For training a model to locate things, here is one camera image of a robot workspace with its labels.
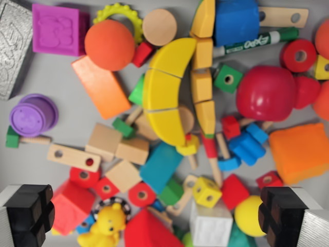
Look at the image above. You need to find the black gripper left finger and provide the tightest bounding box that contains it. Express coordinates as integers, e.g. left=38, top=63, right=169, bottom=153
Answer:
left=0, top=184, right=56, bottom=247

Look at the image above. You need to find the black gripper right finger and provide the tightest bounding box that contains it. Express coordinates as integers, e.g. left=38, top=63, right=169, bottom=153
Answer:
left=258, top=186, right=329, bottom=247

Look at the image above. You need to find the red cube with hole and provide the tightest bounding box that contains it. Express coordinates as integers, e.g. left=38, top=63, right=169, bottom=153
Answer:
left=256, top=170, right=284, bottom=190
left=93, top=177, right=120, bottom=200

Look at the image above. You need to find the yellow ball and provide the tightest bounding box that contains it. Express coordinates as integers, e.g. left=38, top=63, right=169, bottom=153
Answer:
left=234, top=195, right=267, bottom=238

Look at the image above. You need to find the red embossed cube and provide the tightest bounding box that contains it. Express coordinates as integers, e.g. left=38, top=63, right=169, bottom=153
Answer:
left=51, top=180, right=96, bottom=236

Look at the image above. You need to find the teal rubber toy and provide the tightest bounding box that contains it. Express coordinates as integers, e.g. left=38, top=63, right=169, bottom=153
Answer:
left=228, top=223, right=258, bottom=247

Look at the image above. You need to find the plain red wooden cube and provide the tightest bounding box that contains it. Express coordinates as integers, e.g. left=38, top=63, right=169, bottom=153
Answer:
left=221, top=173, right=250, bottom=210

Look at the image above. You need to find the small blue wooden piece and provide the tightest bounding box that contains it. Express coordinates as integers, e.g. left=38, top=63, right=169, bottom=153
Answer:
left=77, top=216, right=95, bottom=235

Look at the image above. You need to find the red wooden wheel with hole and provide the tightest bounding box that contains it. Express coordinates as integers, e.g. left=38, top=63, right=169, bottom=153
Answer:
left=128, top=182, right=157, bottom=208
left=69, top=167, right=102, bottom=189
left=280, top=38, right=318, bottom=74

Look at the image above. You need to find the orange sponge block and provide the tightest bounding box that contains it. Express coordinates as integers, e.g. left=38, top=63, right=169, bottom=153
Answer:
left=268, top=122, right=329, bottom=186

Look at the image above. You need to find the wooden bar with holes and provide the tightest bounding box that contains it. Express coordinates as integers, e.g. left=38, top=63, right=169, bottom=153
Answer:
left=167, top=174, right=199, bottom=217
left=258, top=6, right=309, bottom=29
left=46, top=144, right=102, bottom=173

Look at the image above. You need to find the blue wooden wheel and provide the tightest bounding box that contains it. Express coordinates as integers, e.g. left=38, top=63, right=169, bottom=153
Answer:
left=217, top=156, right=242, bottom=172

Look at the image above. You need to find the blue wooden nut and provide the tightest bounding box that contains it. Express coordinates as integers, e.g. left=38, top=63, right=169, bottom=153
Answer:
left=228, top=123, right=269, bottom=166

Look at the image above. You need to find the white cube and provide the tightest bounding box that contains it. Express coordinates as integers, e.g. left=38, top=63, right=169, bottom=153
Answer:
left=189, top=203, right=233, bottom=247

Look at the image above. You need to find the yellow rubber bear toy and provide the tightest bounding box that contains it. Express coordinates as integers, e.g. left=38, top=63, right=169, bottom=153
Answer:
left=77, top=203, right=127, bottom=247

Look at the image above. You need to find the yellow cube with holes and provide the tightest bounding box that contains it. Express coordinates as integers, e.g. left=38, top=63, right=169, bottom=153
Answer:
left=192, top=175, right=223, bottom=209

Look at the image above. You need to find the purple plastic cup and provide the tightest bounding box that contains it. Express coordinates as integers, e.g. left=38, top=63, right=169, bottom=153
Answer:
left=9, top=93, right=60, bottom=137

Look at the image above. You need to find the light green ball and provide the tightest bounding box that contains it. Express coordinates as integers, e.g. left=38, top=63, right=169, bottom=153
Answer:
left=182, top=231, right=194, bottom=247

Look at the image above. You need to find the red wooden toy screwdriver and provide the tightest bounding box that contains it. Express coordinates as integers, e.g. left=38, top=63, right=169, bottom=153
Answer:
left=200, top=133, right=223, bottom=186

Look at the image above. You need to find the red-headed wooden bolt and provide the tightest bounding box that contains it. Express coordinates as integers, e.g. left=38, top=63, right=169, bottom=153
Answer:
left=221, top=115, right=255, bottom=141

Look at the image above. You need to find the natural wooden cube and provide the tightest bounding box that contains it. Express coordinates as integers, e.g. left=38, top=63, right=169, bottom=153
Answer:
left=85, top=122, right=123, bottom=163
left=115, top=138, right=150, bottom=166
left=104, top=159, right=143, bottom=194

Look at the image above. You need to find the orange-red rounded toy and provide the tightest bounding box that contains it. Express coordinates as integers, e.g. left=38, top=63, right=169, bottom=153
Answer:
left=312, top=80, right=329, bottom=122

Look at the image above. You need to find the yellow-headed wooden bolt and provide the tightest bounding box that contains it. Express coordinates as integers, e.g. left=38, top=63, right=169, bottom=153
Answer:
left=177, top=134, right=200, bottom=169

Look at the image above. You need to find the red plastic apple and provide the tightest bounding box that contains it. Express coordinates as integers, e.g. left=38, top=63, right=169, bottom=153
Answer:
left=236, top=65, right=298, bottom=122

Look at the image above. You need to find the red rounded plastic piece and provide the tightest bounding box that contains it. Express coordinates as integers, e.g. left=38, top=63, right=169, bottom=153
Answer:
left=294, top=76, right=322, bottom=110

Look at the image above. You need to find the large red triangular block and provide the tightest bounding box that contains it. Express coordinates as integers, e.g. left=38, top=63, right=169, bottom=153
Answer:
left=124, top=208, right=185, bottom=247

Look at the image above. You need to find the teal blue wooden block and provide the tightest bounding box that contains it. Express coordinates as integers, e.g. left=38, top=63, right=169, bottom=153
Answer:
left=139, top=142, right=185, bottom=195

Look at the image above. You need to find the natural wooden disc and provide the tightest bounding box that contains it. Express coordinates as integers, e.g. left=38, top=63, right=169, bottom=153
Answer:
left=178, top=106, right=195, bottom=135
left=142, top=8, right=178, bottom=47

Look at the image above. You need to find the orange rectangular wooden block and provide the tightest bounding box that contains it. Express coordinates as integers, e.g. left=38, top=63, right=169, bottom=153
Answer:
left=71, top=55, right=133, bottom=120

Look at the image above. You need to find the green cube with hole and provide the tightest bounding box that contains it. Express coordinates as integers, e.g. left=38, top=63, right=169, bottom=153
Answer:
left=213, top=64, right=244, bottom=94

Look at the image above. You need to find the yellow cube with hole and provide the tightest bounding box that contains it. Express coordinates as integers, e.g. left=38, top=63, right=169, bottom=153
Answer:
left=313, top=55, right=329, bottom=81

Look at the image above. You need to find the yellow sliced wooden corn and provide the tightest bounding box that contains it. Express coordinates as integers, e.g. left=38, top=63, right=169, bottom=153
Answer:
left=189, top=0, right=216, bottom=140

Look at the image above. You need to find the grey foam block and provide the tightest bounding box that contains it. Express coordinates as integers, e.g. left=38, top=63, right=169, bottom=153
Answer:
left=0, top=2, right=34, bottom=101

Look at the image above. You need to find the green wooden wedge block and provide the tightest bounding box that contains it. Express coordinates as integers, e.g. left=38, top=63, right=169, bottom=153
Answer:
left=128, top=74, right=146, bottom=107

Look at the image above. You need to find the yellow sliced wooden banana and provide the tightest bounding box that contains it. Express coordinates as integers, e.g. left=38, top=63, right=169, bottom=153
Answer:
left=142, top=38, right=197, bottom=148

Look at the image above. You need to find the green Expo marker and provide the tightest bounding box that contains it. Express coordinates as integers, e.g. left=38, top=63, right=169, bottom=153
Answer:
left=213, top=26, right=300, bottom=59

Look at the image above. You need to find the orange foam ball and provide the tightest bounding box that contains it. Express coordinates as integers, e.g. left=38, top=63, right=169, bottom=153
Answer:
left=84, top=19, right=136, bottom=72
left=314, top=19, right=329, bottom=56

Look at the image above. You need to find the purple embossed cube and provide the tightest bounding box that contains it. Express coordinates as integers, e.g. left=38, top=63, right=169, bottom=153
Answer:
left=31, top=3, right=91, bottom=58

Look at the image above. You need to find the small red wooden block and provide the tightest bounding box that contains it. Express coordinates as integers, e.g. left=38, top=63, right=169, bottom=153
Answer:
left=132, top=41, right=155, bottom=68

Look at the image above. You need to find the blue cylinder block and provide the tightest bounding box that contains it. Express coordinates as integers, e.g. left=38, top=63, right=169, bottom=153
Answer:
left=214, top=0, right=261, bottom=48

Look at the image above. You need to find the black and white ring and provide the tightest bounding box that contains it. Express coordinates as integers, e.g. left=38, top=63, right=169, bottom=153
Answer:
left=92, top=196, right=133, bottom=222

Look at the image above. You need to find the yellow-green teething ring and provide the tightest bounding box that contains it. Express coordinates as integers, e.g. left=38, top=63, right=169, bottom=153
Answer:
left=93, top=3, right=144, bottom=45

